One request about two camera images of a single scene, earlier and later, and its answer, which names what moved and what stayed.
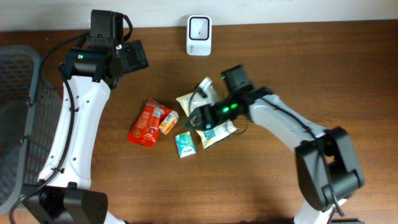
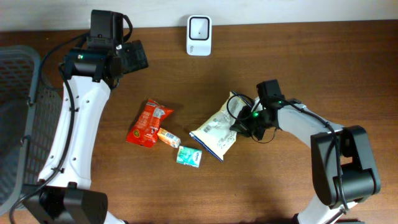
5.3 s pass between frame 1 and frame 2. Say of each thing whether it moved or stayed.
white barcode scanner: stayed
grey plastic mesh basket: stayed
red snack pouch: stayed
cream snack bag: moved
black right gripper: moved
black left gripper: stayed
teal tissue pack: moved
